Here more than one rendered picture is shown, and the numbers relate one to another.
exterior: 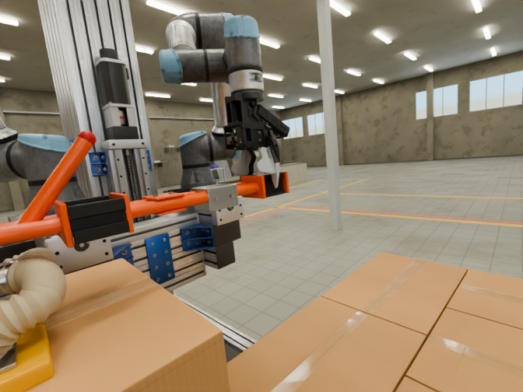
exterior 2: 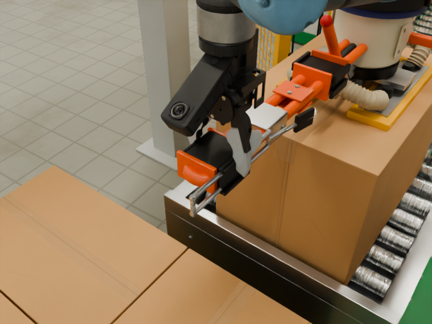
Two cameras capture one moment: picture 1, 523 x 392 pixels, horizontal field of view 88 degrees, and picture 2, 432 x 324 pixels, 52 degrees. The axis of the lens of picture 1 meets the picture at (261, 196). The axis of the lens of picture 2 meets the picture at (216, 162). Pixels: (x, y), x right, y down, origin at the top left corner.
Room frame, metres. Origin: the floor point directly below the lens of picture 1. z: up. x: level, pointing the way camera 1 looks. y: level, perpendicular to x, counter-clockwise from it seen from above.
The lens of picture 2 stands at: (1.16, -0.10, 1.52)
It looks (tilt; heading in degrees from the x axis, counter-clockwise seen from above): 40 degrees down; 169
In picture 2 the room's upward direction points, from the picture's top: straight up
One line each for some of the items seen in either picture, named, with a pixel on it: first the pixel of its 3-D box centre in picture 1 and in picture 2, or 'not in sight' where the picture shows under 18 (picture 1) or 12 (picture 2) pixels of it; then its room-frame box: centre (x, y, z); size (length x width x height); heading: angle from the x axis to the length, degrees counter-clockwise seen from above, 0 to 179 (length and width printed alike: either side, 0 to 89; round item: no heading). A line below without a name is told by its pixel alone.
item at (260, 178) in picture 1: (265, 184); (212, 159); (0.63, -0.01, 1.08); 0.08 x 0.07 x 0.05; 132
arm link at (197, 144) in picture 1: (195, 148); not in sight; (1.16, 0.26, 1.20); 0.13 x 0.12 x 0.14; 103
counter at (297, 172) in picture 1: (284, 174); not in sight; (10.46, -0.97, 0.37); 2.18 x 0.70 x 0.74; 135
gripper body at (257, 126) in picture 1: (247, 123); (228, 74); (0.62, 0.01, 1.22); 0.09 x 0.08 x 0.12; 132
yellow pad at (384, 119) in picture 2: not in sight; (396, 84); (0.30, 0.50, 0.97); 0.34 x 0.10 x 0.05; 132
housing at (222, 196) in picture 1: (215, 196); (261, 125); (0.54, 0.09, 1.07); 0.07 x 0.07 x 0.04; 42
